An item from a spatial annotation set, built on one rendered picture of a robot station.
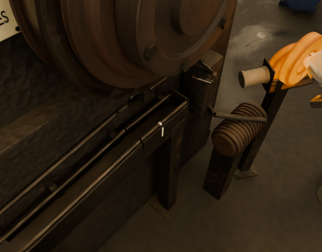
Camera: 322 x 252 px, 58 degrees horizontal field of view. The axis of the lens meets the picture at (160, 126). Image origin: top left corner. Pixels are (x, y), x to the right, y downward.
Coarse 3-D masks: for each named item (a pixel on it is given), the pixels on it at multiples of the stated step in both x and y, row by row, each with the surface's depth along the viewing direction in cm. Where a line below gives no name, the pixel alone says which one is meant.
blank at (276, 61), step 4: (292, 44) 93; (284, 48) 94; (288, 48) 93; (276, 52) 96; (280, 52) 94; (284, 52) 93; (272, 56) 97; (276, 56) 95; (280, 56) 94; (284, 56) 93; (272, 60) 97; (276, 60) 95; (280, 60) 94; (272, 64) 97; (276, 64) 96; (280, 64) 96; (276, 68) 97; (276, 72) 99; (276, 76) 100
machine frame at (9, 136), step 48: (0, 48) 52; (0, 96) 57; (48, 96) 66; (144, 96) 86; (0, 144) 59; (48, 144) 67; (96, 144) 81; (192, 144) 146; (0, 192) 64; (48, 192) 77; (144, 192) 132; (96, 240) 121
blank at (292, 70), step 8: (312, 32) 77; (304, 40) 76; (312, 40) 75; (320, 40) 77; (296, 48) 76; (304, 48) 75; (312, 48) 77; (320, 48) 81; (288, 56) 77; (296, 56) 76; (304, 56) 77; (288, 64) 78; (296, 64) 77; (280, 72) 81; (288, 72) 78; (296, 72) 81; (304, 72) 86; (280, 80) 84; (288, 80) 81; (296, 80) 86
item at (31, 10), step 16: (32, 0) 36; (48, 0) 37; (32, 16) 40; (48, 16) 38; (32, 32) 44; (48, 32) 40; (64, 32) 41; (48, 48) 41; (64, 48) 43; (64, 64) 45; (80, 64) 47; (80, 80) 49; (96, 80) 52; (160, 80) 69; (96, 96) 54; (112, 96) 58; (128, 96) 62
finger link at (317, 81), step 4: (308, 68) 78; (308, 72) 78; (312, 72) 77; (312, 76) 77; (316, 76) 77; (312, 80) 77; (316, 80) 76; (320, 80) 76; (316, 84) 77; (320, 84) 76; (320, 88) 77
